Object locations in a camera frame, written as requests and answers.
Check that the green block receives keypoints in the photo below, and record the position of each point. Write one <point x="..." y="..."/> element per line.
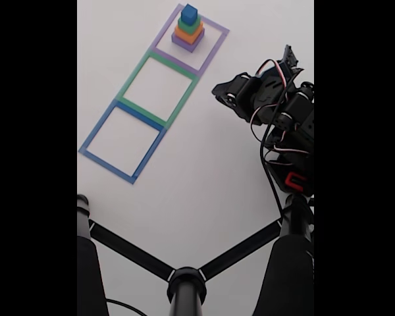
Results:
<point x="186" y="28"/>

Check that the orange block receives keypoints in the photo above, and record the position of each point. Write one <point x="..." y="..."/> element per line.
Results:
<point x="184" y="37"/>

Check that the purple tape square frame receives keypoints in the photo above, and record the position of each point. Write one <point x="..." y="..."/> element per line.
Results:
<point x="214" y="49"/>

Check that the green tape square frame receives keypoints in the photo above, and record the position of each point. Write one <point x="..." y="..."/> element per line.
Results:
<point x="135" y="76"/>

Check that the black tripod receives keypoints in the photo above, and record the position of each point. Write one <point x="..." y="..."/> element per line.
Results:
<point x="186" y="289"/>

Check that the blue tape square frame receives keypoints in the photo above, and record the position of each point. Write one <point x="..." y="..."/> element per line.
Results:
<point x="99" y="126"/>

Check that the large purple block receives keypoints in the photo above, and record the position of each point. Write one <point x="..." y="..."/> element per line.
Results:
<point x="187" y="46"/>

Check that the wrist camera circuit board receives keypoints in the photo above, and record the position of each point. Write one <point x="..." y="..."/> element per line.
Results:
<point x="289" y="61"/>

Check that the small blue cube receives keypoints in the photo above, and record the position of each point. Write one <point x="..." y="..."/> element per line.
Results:
<point x="188" y="14"/>

